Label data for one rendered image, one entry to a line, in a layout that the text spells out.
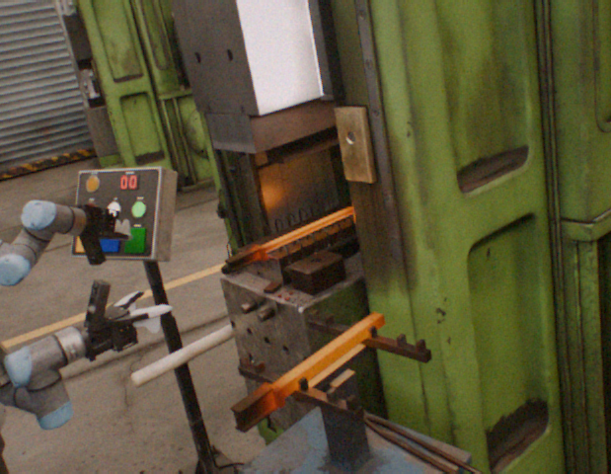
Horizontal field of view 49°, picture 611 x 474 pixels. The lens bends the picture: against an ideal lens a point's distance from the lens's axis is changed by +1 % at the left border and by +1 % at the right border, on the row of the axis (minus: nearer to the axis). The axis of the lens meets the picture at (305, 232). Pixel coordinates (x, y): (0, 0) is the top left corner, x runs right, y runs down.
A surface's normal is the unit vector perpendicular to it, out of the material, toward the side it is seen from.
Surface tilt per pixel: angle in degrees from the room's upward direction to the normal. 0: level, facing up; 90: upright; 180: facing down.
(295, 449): 0
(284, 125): 90
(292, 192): 90
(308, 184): 90
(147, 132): 90
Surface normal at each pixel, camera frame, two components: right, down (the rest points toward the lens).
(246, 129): -0.77, 0.34
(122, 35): 0.35, 0.24
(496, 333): 0.62, 0.16
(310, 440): -0.18, -0.93
